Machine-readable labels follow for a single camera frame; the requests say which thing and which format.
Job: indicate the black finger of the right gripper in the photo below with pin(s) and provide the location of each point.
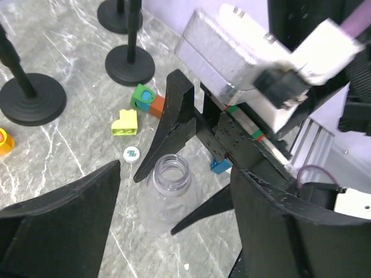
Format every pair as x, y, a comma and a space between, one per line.
176, 126
220, 202

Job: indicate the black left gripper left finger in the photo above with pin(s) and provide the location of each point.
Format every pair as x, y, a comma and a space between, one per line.
61, 233

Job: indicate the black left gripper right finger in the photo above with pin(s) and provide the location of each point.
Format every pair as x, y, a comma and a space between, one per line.
283, 236

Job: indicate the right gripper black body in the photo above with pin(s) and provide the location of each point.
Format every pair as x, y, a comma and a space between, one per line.
228, 133

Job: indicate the clear bottle green-print white cap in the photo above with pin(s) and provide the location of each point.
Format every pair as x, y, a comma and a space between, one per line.
171, 192

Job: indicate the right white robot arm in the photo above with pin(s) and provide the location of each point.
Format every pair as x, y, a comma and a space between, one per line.
287, 24

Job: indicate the blue beige toy brick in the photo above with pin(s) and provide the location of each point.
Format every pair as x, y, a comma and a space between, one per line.
220, 167

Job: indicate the colourful toy brick stack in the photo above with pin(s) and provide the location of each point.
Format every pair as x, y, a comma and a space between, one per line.
146, 100

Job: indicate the lime green toy brick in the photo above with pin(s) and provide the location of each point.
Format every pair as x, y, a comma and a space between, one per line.
126, 125

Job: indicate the black clamp stand front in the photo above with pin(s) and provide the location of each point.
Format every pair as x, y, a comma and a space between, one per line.
129, 64

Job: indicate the black clamp stand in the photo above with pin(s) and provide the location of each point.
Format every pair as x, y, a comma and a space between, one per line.
129, 64
113, 16

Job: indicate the yellow orange toy block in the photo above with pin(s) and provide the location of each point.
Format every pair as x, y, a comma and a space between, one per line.
7, 142

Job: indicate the black clamp stand rear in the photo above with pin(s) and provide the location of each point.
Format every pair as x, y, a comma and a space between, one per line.
113, 16

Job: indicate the black microphone stand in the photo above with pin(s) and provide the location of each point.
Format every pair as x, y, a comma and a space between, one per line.
29, 99

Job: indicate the aluminium frame rail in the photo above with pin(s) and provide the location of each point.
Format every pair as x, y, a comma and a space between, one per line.
311, 145

